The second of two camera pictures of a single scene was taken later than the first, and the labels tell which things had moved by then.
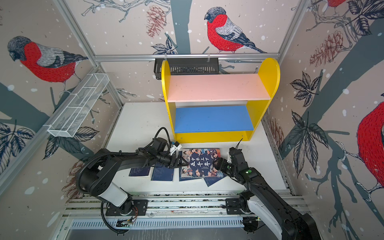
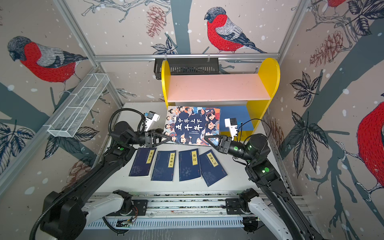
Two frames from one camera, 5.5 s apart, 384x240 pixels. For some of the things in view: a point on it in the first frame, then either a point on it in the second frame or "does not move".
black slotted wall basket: (180, 66) does not move
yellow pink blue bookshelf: (219, 108) does not move
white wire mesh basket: (88, 91) does not move
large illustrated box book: (200, 162) -> (187, 125)
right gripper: (221, 163) -> (226, 145)
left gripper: (182, 164) -> (148, 138)
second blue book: (161, 172) does not move
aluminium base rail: (163, 211) does not move
